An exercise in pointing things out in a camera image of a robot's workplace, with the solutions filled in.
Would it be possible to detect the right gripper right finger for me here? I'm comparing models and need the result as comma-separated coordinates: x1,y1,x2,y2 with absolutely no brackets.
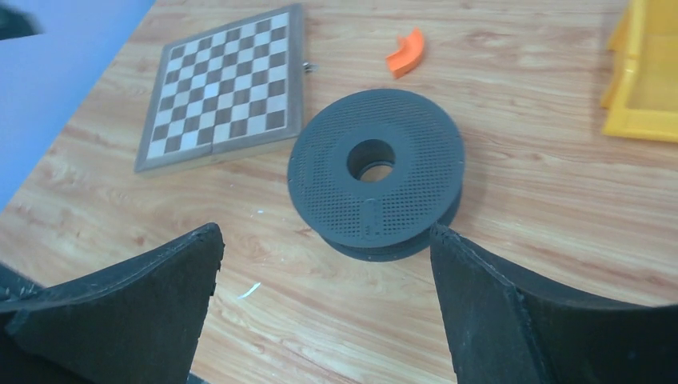
430,225,677,383

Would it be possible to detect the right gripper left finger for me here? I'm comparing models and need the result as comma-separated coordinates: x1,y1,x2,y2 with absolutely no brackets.
1,222,225,383

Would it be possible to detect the dark grey cable spool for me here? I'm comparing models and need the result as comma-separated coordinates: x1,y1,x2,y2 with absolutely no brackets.
287,89,465,262

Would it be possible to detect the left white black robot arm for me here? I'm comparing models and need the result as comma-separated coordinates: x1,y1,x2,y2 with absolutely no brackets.
1,3,42,40

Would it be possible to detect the wooden chessboard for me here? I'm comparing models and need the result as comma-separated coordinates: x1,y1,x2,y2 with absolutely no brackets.
134,3,313,174

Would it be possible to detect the orange plastic bin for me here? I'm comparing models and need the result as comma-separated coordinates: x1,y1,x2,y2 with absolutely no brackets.
600,0,677,142

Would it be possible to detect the orange curved plastic piece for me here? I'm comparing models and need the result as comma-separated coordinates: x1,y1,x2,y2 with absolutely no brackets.
385,28,425,79

